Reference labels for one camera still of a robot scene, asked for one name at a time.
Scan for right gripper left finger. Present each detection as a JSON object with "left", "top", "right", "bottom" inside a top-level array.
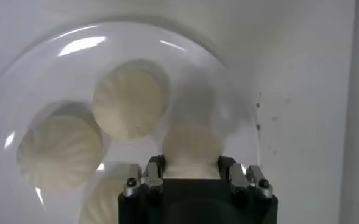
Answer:
[{"left": 123, "top": 154, "right": 166, "bottom": 198}]

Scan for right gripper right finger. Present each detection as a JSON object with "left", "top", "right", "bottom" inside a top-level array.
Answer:
[{"left": 218, "top": 155, "right": 274, "bottom": 200}]

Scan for white steamed baozi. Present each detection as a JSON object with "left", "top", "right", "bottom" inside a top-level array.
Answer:
[
  {"left": 162, "top": 123, "right": 224, "bottom": 180},
  {"left": 16, "top": 102, "right": 104, "bottom": 191},
  {"left": 78, "top": 170, "right": 131, "bottom": 224},
  {"left": 92, "top": 59, "right": 171, "bottom": 141}
]

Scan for white round plate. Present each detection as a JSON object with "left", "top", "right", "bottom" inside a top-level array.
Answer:
[{"left": 0, "top": 19, "right": 261, "bottom": 224}]

